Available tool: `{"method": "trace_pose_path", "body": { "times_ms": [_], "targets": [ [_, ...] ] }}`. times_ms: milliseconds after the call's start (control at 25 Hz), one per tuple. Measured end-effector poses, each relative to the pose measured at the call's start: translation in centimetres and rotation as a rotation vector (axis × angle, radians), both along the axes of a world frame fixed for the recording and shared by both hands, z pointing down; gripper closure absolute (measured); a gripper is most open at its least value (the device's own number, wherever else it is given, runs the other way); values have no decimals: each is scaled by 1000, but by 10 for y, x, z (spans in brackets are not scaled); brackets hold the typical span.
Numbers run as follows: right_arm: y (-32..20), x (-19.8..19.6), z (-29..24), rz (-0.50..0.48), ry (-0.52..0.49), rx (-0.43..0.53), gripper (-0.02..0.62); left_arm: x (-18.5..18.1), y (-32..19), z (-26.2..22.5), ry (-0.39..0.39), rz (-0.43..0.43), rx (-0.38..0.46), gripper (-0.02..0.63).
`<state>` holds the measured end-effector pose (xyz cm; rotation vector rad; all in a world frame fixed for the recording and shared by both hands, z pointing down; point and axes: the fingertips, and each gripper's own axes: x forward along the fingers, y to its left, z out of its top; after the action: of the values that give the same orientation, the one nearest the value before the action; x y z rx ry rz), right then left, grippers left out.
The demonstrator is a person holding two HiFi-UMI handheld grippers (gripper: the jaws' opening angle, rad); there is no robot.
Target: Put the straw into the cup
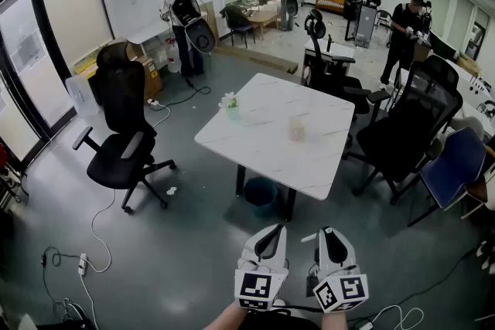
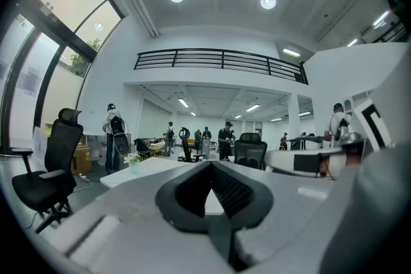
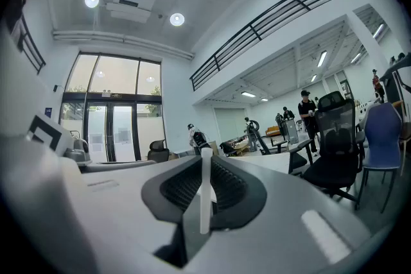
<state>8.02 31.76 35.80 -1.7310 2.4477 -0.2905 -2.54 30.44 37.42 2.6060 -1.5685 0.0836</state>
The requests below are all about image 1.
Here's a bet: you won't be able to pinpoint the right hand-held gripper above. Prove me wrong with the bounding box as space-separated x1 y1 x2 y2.
307 227 370 314

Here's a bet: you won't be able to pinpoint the teal waste bin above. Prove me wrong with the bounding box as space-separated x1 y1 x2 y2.
242 176 279 219

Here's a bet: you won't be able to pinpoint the water jug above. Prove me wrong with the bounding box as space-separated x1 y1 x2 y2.
166 42 182 73

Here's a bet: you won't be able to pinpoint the yellow sofa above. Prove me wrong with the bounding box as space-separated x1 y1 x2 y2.
315 0 347 15

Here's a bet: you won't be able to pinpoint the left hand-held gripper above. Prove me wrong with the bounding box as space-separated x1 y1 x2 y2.
234 224 290 312

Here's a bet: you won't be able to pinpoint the white cable with adapter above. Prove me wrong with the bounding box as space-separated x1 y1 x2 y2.
358 304 425 330

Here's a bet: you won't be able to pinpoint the dark chair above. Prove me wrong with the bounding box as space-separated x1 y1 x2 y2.
220 5 257 49

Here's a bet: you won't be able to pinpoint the person's black clothing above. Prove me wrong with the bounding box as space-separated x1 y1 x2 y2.
243 308 323 330

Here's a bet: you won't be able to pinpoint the person's left forearm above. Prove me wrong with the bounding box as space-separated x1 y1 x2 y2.
203 300 249 330

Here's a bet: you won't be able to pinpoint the blue chair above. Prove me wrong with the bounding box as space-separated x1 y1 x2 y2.
408 127 489 228

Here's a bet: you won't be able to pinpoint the white desk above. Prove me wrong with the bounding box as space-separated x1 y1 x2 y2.
303 37 356 87

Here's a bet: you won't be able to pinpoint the black cable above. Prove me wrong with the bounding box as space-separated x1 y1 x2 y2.
347 247 477 326
39 246 83 321
148 77 213 112

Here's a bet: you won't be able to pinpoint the green vase with flowers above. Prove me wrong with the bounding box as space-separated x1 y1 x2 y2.
218 91 241 121

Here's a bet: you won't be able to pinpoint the black table leg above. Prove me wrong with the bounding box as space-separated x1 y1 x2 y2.
235 164 247 198
283 187 298 223

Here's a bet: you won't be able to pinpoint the cardboard box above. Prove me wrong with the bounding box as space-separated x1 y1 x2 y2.
132 55 164 102

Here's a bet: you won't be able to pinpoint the person's right forearm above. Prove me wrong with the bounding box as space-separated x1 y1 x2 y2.
320 311 350 330

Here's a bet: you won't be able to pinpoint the black office chair with headrest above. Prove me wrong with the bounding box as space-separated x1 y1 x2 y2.
302 9 391 117

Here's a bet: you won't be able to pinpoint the black chair shell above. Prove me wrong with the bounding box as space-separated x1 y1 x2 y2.
172 0 217 54

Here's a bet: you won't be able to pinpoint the wooden table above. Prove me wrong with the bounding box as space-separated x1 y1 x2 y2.
247 9 282 40

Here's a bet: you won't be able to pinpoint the black office chair grey armrests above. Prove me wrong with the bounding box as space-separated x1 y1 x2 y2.
72 41 177 216

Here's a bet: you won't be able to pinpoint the clear plastic bin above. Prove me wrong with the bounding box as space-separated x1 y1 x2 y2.
65 73 100 117

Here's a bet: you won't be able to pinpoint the black mesh office chair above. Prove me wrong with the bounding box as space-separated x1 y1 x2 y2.
342 54 464 206

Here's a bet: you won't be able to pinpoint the translucent plastic cup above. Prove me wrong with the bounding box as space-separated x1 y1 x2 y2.
288 116 306 142

